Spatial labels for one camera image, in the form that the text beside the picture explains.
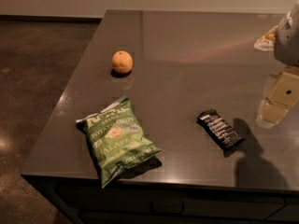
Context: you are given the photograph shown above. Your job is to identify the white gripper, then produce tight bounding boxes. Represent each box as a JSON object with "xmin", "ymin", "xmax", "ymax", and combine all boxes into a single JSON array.
[{"xmin": 256, "ymin": 2, "xmax": 299, "ymax": 128}]

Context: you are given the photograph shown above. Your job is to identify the black rxbar chocolate bar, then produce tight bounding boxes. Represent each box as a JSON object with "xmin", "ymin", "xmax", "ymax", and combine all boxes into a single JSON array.
[{"xmin": 197, "ymin": 109, "xmax": 244, "ymax": 151}]

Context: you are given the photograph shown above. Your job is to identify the orange fruit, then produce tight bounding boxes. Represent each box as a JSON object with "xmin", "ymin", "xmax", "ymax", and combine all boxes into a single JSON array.
[{"xmin": 112, "ymin": 50, "xmax": 133, "ymax": 74}]

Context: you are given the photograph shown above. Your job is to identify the green jalapeno chips bag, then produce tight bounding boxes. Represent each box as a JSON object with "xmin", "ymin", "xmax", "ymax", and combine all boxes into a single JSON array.
[{"xmin": 76, "ymin": 96, "xmax": 162, "ymax": 188}]

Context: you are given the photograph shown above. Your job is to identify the dark cabinet drawers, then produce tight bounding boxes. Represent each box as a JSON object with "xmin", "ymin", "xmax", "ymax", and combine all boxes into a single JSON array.
[{"xmin": 24, "ymin": 175, "xmax": 299, "ymax": 224}]

